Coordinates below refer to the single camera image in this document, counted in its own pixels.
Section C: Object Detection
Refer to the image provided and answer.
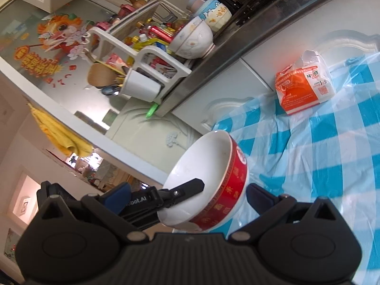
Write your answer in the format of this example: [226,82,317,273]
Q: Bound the light blue ribbed cup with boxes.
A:
[194,0,215,17]

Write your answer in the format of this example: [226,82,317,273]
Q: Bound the blue checkered plastic tablecloth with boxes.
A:
[214,52,380,285]

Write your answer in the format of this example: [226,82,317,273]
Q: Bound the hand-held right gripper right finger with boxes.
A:
[228,182,339,243]

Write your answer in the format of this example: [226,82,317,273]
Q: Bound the yellow cloth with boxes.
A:
[27,103,93,157]

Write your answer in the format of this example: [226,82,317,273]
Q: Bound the orange dragon window sticker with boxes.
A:
[13,13,90,79]

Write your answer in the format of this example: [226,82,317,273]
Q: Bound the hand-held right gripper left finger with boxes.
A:
[41,181,149,244]

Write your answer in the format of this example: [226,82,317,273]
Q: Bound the orange tissue pack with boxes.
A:
[275,49,336,116]

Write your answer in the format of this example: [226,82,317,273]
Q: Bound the white floral bowl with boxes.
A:
[169,16,215,60]

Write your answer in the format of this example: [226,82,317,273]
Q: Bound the red seasoning bottle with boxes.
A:
[149,25,176,40]

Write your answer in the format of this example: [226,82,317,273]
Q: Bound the wooden spatula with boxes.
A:
[87,64,125,89]

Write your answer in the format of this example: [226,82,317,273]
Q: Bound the small bowl orange flowers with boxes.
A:
[197,1,232,32]

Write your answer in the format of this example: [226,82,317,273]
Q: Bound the white utensil holder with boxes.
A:
[120,69,164,101]

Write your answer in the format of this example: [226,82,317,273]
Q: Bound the grey metal-edged countertop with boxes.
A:
[154,0,380,118]

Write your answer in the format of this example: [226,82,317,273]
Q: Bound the white cabinet door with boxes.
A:
[172,57,274,134]
[241,0,380,95]

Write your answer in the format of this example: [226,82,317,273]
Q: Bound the green plastic clip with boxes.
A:
[145,102,161,119]

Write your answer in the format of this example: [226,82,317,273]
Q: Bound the red and white bowl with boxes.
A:
[157,130,248,233]

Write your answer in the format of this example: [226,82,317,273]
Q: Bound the wooden cutting board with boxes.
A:
[111,0,167,36]

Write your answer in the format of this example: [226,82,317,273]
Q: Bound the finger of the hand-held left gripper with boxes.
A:
[162,179,205,207]

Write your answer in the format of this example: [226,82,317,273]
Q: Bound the white plastic kitchen rack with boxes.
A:
[87,0,193,103]

